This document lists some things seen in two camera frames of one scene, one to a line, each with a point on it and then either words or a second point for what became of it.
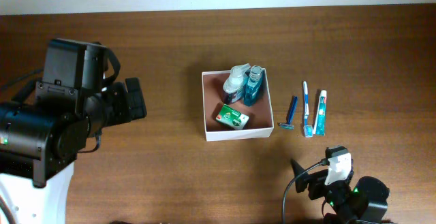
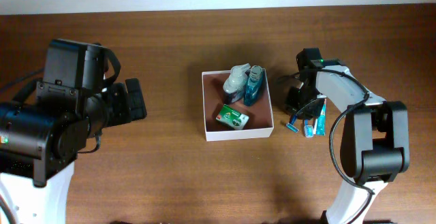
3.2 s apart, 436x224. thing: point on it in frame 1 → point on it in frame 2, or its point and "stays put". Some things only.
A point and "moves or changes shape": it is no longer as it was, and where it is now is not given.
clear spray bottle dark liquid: x=234 y=84 stays put
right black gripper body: x=313 y=183 → x=296 y=101
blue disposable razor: x=289 y=125 moves or changes shape
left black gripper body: x=134 y=99 stays put
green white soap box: x=232 y=118 stays put
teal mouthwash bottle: x=253 y=86 stays put
